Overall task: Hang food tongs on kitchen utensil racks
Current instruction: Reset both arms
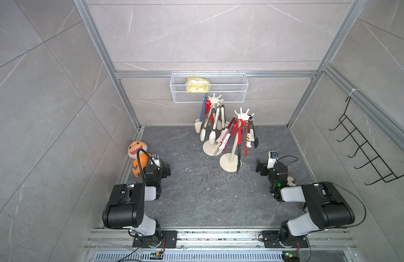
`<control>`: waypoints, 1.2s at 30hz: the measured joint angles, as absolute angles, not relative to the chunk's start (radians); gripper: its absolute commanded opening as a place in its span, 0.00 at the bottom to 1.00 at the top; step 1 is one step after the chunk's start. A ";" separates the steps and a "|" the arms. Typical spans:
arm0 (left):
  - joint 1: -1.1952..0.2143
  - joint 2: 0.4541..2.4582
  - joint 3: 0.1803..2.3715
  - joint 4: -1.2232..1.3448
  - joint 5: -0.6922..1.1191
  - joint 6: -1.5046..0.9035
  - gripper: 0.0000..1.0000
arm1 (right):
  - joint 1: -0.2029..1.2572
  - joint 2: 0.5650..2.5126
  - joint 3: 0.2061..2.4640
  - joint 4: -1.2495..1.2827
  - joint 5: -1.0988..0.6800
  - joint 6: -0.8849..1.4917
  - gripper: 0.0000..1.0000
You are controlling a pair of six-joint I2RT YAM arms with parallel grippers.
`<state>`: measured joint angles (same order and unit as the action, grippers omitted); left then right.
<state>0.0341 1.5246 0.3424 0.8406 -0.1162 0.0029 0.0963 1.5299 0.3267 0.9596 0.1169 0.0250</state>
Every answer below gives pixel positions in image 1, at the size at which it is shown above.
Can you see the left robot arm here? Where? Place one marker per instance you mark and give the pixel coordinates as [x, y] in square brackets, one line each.
[125, 207]

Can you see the orange shark plush toy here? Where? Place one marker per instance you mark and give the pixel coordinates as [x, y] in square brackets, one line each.
[136, 155]

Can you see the brown white small toy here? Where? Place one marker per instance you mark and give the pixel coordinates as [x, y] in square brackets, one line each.
[291, 181]

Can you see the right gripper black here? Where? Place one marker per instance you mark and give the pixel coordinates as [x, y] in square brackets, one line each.
[263, 168]

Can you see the cream utensil stand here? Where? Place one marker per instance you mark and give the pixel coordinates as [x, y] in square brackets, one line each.
[210, 149]
[243, 116]

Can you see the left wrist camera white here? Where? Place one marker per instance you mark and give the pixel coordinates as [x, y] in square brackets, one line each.
[155, 161]

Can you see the red silicone tip tongs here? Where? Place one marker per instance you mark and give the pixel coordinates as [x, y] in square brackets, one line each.
[239, 130]

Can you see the black wall hook rack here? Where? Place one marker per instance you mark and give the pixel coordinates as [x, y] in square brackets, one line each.
[384, 172]

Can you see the pink tip small tongs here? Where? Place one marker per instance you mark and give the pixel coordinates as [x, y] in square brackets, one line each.
[225, 135]

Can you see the cream tongs yellow dots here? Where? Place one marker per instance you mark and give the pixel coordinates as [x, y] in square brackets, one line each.
[248, 135]

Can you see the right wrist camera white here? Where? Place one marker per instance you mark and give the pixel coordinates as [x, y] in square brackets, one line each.
[272, 159]

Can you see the wide cream handle tongs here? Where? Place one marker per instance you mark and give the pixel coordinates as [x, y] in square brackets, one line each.
[223, 118]

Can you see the blue handle cream tongs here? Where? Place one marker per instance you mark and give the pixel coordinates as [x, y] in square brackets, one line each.
[198, 122]

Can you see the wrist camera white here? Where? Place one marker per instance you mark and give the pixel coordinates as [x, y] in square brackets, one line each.
[155, 161]
[272, 159]

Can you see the yellow packet in basket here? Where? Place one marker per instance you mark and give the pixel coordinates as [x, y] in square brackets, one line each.
[197, 85]

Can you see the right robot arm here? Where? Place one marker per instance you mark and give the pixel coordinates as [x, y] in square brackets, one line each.
[322, 204]

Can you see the white wire mesh basket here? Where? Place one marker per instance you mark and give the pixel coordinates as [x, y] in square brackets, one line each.
[232, 86]

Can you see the black tip steel tongs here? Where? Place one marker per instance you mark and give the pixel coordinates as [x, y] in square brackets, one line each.
[254, 138]

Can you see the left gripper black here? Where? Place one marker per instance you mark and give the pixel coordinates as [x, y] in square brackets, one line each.
[162, 170]

